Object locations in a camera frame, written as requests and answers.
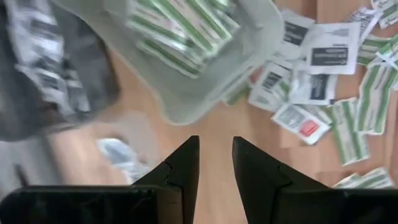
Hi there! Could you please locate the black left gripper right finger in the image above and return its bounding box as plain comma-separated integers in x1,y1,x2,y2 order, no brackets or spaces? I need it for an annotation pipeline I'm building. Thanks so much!
233,136,330,224

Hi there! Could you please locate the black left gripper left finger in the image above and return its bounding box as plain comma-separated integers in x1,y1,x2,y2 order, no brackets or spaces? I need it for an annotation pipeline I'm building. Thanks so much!
133,136,200,224

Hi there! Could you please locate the red-label white packet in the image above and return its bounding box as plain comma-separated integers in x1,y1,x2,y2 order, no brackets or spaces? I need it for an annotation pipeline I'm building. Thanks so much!
271,104,331,146

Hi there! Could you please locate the blue-label alcohol pad packet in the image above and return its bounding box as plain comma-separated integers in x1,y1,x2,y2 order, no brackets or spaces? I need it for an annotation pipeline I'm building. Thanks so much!
96,138,141,170

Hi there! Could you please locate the BZK antiseptic towelette packet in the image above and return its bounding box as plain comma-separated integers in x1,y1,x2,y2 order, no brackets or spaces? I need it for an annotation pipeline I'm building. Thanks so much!
306,22,361,75
279,9,317,60
15,34,72,82
40,68,93,118
4,0,63,44
248,60,293,113
289,70,339,106

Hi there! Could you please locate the light grey plastic bin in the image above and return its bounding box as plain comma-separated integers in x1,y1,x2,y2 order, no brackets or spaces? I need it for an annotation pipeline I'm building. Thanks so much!
52,0,285,125

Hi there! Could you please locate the clear plastic bin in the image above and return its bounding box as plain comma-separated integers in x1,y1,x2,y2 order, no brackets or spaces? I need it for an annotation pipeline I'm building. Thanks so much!
0,110,162,200

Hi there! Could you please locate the dark grey plastic bin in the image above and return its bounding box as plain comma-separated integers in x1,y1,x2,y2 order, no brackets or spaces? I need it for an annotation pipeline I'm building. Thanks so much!
0,0,121,142

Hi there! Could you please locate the plain white printed packet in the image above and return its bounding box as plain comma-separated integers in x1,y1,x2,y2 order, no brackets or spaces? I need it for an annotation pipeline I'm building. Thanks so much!
345,6,383,44

